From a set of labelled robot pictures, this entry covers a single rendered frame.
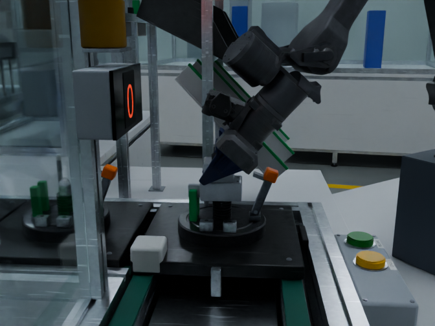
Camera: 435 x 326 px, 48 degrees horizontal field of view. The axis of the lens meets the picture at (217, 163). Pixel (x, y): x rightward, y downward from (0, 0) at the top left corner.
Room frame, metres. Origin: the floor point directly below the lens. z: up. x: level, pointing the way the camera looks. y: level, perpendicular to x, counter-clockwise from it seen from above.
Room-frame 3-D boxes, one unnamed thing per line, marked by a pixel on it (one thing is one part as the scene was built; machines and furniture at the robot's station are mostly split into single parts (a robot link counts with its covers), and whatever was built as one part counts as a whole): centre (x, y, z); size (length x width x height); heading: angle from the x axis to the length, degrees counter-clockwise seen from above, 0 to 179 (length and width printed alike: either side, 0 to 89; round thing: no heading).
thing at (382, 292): (0.63, -0.22, 0.93); 0.21 x 0.07 x 0.06; 176
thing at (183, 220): (0.73, -0.01, 0.98); 0.14 x 0.14 x 0.02
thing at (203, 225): (0.68, 0.02, 1.00); 0.02 x 0.01 x 0.02; 86
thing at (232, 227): (0.68, -0.02, 1.00); 0.02 x 0.01 x 0.02; 86
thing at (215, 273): (0.60, 0.00, 0.95); 0.01 x 0.01 x 0.04; 86
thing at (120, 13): (0.55, 0.12, 1.29); 0.05 x 0.05 x 0.05
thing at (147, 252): (0.64, 0.10, 0.97); 0.05 x 0.05 x 0.04; 86
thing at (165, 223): (0.73, -0.01, 0.96); 0.24 x 0.24 x 0.02; 86
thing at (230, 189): (0.73, 0.00, 1.06); 0.08 x 0.04 x 0.07; 86
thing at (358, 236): (0.70, -0.22, 0.96); 0.04 x 0.04 x 0.02
